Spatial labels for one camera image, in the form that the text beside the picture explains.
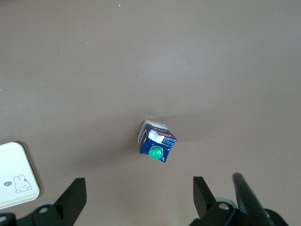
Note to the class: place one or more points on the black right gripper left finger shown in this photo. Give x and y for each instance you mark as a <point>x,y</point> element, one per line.
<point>70,202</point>

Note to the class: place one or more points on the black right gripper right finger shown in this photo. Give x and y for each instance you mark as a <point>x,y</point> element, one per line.
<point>204,202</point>

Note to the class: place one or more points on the blue milk carton green cap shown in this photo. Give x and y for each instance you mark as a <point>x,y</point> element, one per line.
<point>152,141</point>

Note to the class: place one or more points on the cream tray with rabbit print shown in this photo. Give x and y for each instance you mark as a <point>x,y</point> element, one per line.
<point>14,169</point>

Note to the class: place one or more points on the brown table cover sheet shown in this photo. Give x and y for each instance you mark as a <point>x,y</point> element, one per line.
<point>150,70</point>

